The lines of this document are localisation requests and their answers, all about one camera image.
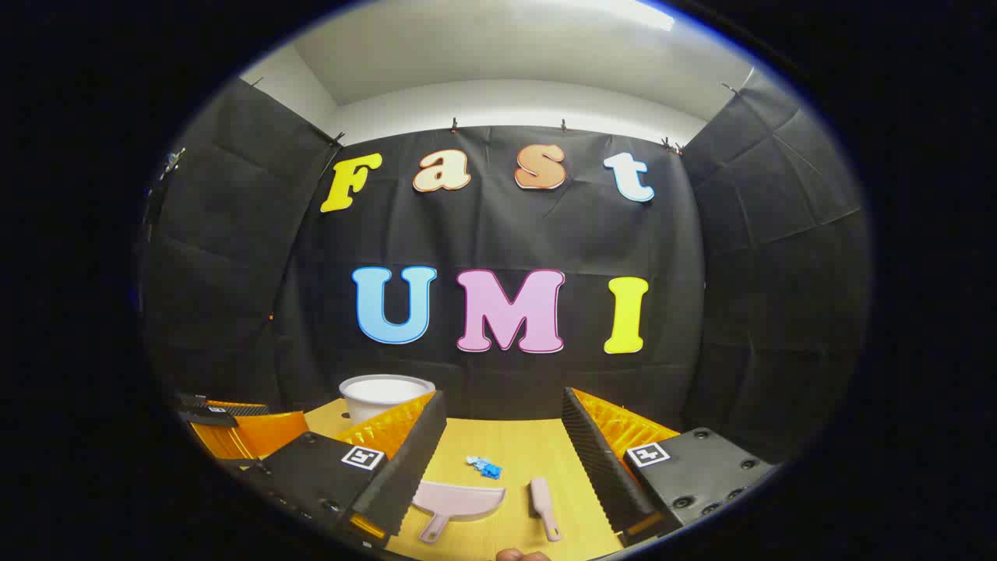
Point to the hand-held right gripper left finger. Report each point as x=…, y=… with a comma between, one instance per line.
x=413, y=452

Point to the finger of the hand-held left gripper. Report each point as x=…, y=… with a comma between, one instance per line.
x=257, y=432

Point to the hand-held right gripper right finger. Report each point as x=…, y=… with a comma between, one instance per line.
x=600, y=460

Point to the white garbage bin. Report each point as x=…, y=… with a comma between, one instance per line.
x=374, y=403

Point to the light blue paper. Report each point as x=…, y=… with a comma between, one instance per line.
x=474, y=462

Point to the pale pink dustpan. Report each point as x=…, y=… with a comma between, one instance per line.
x=459, y=500

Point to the pale pink small broom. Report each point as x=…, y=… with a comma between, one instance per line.
x=542, y=499

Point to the dark blue paper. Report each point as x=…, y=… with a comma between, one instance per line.
x=491, y=471

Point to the wooden desktop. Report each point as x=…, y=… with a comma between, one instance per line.
x=518, y=444

